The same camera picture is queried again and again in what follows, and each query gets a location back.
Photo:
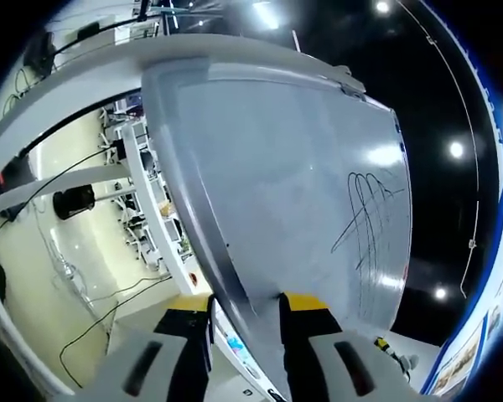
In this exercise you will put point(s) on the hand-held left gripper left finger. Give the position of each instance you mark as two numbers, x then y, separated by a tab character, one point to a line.
180	326

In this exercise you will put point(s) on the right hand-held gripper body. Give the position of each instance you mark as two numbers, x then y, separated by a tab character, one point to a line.
407	364

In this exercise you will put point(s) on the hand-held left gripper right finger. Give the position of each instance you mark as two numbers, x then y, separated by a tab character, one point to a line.
306	326

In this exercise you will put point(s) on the white whiteboard with grey frame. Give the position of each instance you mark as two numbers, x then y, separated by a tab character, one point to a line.
276	188

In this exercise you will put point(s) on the round ceiling light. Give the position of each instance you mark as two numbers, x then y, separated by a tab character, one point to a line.
382	6
440	292
456	149

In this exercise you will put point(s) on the white long beam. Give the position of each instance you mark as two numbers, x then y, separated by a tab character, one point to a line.
151	201

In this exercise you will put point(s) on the black waste bin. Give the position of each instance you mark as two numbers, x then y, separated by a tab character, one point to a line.
73	202

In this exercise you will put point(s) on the grey long beam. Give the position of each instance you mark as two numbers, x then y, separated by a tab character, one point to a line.
67	180

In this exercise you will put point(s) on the white ceiling conduit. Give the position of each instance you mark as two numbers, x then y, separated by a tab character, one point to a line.
477	167

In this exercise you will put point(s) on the blue white wall display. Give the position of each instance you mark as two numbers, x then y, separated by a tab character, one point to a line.
461	364

